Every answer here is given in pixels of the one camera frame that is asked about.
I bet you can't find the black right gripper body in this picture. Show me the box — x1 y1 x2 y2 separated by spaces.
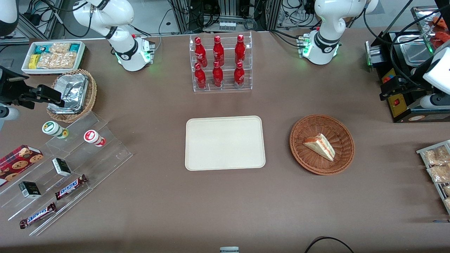
0 66 29 106

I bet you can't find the triangular sandwich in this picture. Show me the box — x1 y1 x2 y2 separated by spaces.
303 133 336 162

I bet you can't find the light tan wicker basket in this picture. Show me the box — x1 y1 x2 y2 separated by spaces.
47 69 97 123

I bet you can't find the tray of packaged snacks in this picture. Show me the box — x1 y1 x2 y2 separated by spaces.
416 140 450 215

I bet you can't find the brown wicker basket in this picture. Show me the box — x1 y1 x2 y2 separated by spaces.
289 114 355 176

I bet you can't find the cream plastic tray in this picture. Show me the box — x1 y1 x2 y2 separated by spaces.
185 116 266 171

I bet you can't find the black hot dog machine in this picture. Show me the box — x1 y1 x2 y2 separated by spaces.
365 5 450 123

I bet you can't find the aluminium foil container stack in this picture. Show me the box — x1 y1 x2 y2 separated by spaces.
48 73 89 114

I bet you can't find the green lid yogurt cup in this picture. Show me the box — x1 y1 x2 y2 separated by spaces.
42 121 69 140

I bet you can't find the stainless steel pan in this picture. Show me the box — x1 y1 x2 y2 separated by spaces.
399 35 436 67

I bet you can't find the large clear cracker bag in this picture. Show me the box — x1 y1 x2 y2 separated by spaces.
37 52 77 69

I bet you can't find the red sausage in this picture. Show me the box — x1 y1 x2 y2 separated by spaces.
435 32 450 49

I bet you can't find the small clear cracker bag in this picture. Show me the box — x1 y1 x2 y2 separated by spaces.
49 43 72 54

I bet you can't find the white rectangular snack bin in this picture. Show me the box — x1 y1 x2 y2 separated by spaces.
21 41 86 75

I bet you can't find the red lid yogurt cup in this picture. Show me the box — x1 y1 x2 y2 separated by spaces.
83 130 106 147

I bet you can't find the red plaid cookie box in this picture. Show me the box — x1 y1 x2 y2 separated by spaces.
0 145 44 187

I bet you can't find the small black carton box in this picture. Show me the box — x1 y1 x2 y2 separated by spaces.
18 181 42 199
52 158 72 177

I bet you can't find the clear acrylic step display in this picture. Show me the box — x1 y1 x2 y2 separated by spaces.
0 112 133 236

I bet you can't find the Snickers chocolate bar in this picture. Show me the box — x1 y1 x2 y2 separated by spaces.
54 175 88 201
19 202 57 229

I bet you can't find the red cola bottle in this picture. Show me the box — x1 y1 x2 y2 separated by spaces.
194 63 207 90
234 34 246 64
212 61 224 87
234 61 245 88
194 37 208 67
213 35 225 66

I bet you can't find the clear acrylic bottle rack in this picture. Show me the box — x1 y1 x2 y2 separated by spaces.
189 32 253 92

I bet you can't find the aluminium profile frame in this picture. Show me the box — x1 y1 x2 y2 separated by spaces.
169 0 282 34

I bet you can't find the black cable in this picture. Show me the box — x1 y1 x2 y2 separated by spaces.
304 236 355 253

